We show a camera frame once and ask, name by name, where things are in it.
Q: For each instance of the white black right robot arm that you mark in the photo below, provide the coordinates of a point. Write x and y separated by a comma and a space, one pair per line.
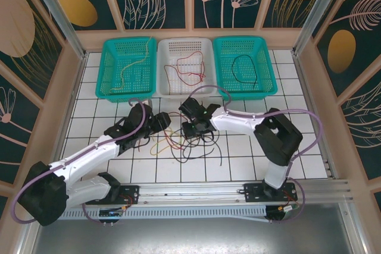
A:
235, 121

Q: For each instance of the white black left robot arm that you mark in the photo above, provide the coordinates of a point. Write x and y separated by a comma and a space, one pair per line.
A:
86, 157

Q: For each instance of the teal plastic basket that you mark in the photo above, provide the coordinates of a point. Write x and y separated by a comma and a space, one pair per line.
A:
268, 66
134, 84

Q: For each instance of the white plastic basket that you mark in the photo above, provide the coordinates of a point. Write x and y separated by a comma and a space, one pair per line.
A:
186, 45

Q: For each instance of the small black circuit board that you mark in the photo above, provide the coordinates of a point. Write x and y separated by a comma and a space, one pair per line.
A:
110, 213

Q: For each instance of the grey metal sheet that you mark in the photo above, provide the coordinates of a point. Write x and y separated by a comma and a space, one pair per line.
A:
190, 239

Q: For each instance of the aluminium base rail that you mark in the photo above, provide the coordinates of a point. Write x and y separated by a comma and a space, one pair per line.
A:
190, 191

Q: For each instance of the aluminium frame post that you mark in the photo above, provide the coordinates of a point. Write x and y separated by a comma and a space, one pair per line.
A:
320, 13
66, 31

